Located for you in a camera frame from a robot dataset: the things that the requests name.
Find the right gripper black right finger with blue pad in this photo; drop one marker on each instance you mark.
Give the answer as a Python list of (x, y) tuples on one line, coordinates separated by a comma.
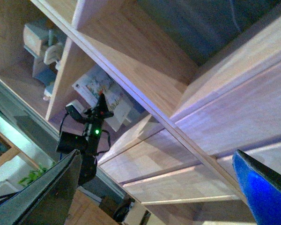
[(261, 186)]

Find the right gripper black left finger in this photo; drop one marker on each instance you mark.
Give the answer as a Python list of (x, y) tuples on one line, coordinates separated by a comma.
[(47, 200)]

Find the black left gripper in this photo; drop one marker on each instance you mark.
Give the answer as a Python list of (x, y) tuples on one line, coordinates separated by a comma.
[(93, 126)]

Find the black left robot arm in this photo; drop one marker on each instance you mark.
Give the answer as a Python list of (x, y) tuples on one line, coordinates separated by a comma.
[(67, 143)]

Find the green potted plant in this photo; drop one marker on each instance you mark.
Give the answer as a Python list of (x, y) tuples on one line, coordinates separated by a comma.
[(34, 175)]

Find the light wooden bookshelf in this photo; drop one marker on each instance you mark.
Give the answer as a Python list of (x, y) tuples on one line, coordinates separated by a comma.
[(180, 153)]

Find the white blue robot figurine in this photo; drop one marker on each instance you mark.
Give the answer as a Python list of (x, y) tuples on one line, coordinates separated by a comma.
[(45, 42)]

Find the dark blue-grey curtain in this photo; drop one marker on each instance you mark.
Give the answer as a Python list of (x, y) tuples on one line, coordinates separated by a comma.
[(201, 28)]

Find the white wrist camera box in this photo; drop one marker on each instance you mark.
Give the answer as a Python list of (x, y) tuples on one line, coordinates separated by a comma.
[(75, 109)]

